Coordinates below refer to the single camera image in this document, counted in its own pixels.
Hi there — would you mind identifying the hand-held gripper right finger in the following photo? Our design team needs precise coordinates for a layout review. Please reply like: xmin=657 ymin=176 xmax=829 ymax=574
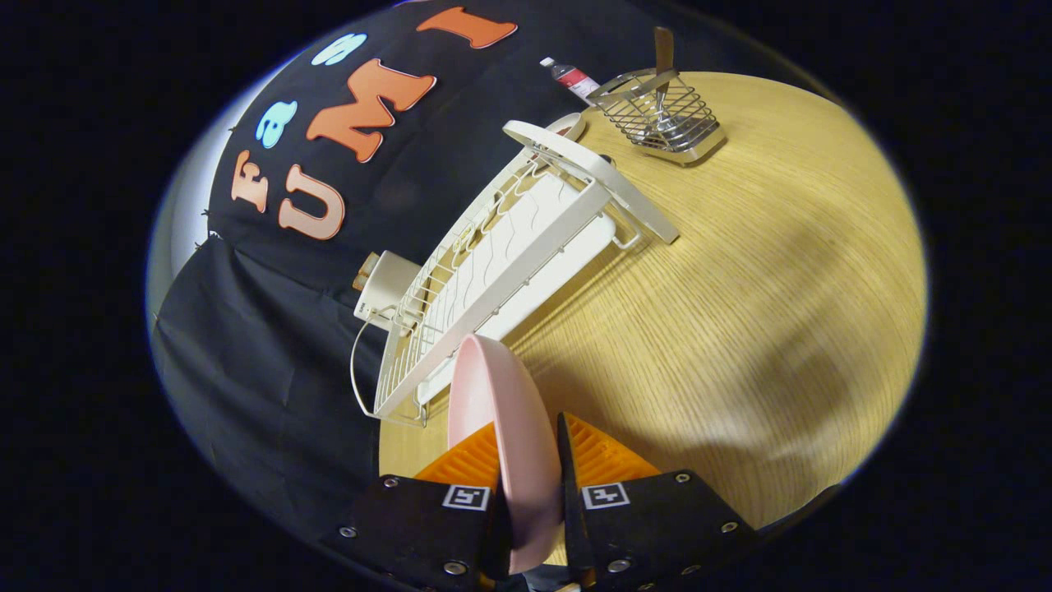
xmin=557 ymin=411 xmax=761 ymax=592

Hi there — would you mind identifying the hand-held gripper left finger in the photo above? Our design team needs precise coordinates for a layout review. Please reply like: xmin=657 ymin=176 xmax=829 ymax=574
xmin=337 ymin=422 xmax=514 ymax=592

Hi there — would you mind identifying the pink plate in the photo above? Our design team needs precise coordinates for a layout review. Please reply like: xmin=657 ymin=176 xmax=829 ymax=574
xmin=448 ymin=333 xmax=564 ymax=575

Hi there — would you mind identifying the white wire dish rack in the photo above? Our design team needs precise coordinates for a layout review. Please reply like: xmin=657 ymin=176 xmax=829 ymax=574
xmin=351 ymin=119 xmax=681 ymax=427

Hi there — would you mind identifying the metal wire basket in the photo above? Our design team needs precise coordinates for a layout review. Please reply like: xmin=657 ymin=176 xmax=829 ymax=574
xmin=586 ymin=67 xmax=728 ymax=166

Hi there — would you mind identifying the metal spoon dark handle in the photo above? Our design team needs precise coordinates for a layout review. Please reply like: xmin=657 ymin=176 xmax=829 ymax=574
xmin=653 ymin=26 xmax=691 ymax=137

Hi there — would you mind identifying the white toaster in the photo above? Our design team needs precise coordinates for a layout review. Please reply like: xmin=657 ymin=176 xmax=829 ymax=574
xmin=353 ymin=251 xmax=424 ymax=331

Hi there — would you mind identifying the clear plastic bottle red label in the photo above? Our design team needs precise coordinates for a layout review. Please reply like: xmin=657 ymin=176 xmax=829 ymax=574
xmin=539 ymin=56 xmax=601 ymax=101

